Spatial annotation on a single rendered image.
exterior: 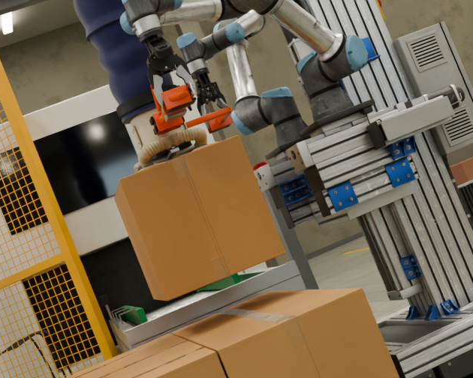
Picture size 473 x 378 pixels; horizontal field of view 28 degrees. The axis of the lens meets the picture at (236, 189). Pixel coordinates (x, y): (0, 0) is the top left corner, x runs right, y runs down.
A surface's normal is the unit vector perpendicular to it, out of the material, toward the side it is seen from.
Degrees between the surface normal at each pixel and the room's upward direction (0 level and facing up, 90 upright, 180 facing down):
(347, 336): 90
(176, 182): 90
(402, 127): 90
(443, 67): 90
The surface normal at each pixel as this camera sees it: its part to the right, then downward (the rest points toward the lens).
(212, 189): 0.15, -0.11
